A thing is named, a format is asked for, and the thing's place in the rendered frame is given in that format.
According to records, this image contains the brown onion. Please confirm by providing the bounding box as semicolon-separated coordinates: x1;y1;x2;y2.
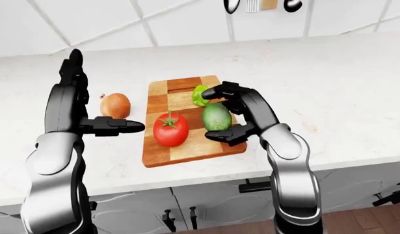
99;92;132;120

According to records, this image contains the green avocado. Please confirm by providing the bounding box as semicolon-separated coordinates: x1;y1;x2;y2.
201;102;233;133

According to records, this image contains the red tomato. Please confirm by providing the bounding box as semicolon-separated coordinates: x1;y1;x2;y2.
153;110;190;148

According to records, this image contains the black drawer handle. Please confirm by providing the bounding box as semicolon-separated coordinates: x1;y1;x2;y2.
371;181;400;207
238;178;272;194

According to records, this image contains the green bell pepper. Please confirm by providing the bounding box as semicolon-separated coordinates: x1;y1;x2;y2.
191;84;211;107

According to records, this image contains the black hanging ladle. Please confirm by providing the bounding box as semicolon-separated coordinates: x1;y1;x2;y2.
223;0;241;14

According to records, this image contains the grey cabinet door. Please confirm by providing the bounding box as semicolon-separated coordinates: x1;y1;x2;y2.
171;179;278;231
88;187;187;234

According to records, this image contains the black cabinet door handle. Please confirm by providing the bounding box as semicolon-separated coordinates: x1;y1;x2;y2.
161;209;177;232
188;205;198;231

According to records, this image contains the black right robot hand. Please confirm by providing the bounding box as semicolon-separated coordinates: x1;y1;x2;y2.
202;81;281;148

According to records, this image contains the white hanging spatula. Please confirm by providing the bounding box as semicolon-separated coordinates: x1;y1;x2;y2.
245;0;261;14

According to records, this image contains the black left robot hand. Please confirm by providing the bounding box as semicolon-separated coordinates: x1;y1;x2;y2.
44;48;146;137

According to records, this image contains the checkered wooden cutting board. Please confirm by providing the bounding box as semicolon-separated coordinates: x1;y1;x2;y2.
142;75;248;169

